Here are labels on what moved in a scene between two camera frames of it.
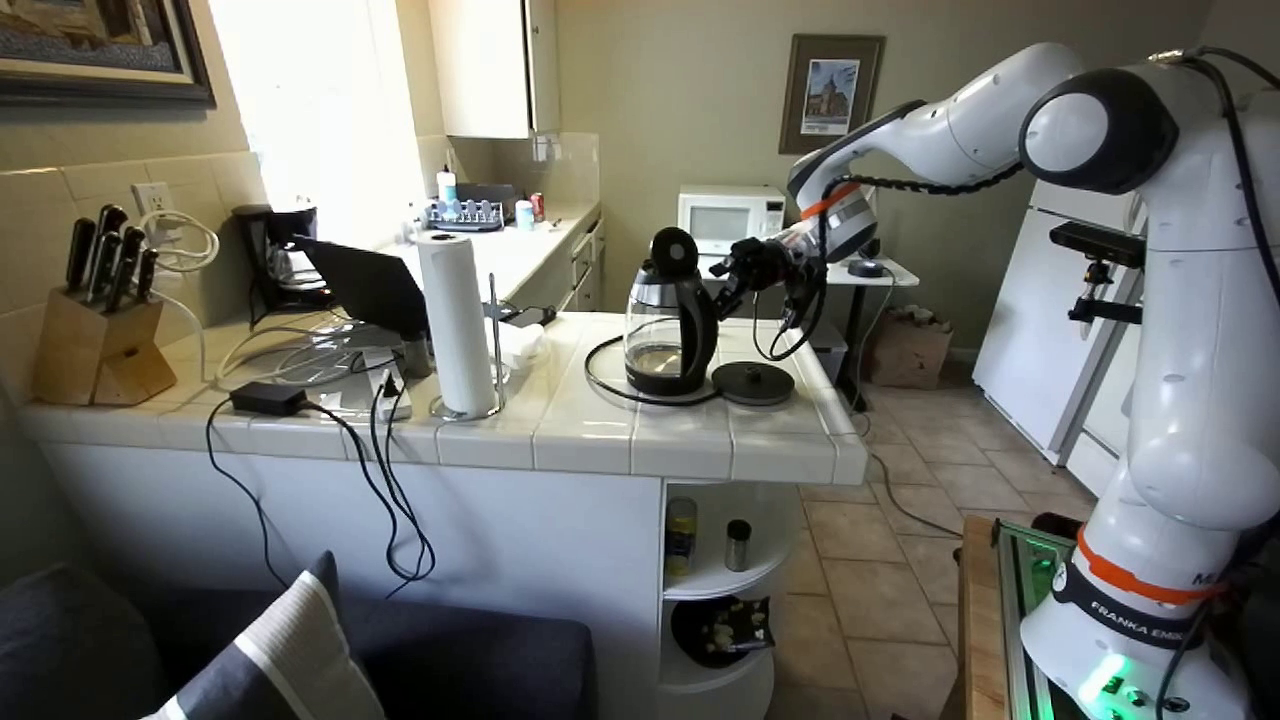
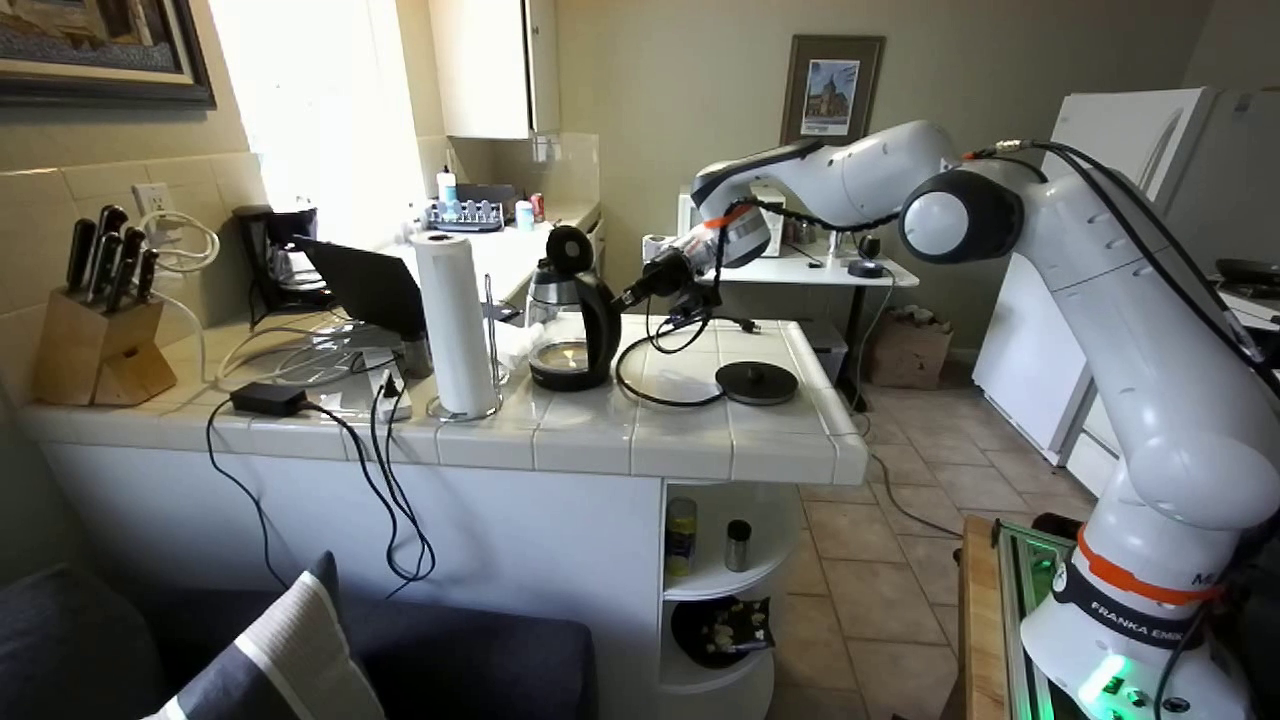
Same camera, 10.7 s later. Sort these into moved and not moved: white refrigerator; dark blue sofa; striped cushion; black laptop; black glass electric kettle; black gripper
Moved: black gripper; black glass electric kettle
Not moved: black laptop; dark blue sofa; white refrigerator; striped cushion
